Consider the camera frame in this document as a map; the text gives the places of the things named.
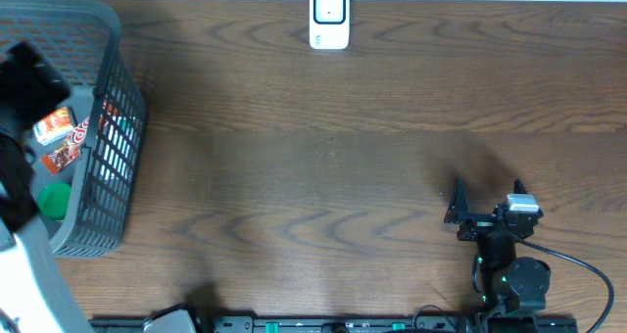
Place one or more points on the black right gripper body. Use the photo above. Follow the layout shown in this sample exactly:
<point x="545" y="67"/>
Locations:
<point x="478" y="224"/>

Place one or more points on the grey plastic basket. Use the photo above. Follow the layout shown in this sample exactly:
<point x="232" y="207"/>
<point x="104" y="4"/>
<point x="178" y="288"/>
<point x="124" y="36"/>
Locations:
<point x="80" y="39"/>

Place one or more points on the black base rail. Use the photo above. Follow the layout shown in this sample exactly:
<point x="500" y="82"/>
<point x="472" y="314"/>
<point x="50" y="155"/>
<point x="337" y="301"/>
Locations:
<point x="425" y="323"/>

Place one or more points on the red Top chocolate bar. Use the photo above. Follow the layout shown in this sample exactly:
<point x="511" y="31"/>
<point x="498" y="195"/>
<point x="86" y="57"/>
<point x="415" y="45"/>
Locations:
<point x="68" y="151"/>

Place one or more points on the orange small snack packet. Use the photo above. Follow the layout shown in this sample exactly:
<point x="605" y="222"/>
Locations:
<point x="54" y="127"/>

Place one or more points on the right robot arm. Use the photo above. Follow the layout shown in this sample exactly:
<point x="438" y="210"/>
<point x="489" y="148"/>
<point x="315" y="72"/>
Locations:
<point x="512" y="285"/>

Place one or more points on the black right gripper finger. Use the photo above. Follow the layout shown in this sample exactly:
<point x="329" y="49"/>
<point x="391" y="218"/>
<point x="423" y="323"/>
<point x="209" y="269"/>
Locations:
<point x="518" y="187"/>
<point x="458" y="209"/>

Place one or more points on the green lid jar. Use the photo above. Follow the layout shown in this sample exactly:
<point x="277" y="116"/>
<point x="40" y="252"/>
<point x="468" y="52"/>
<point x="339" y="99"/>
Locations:
<point x="53" y="200"/>

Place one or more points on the white barcode scanner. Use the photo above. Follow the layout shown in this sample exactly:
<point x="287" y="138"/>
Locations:
<point x="329" y="24"/>

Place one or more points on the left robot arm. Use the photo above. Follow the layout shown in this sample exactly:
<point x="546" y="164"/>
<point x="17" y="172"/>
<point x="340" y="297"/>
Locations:
<point x="34" y="295"/>

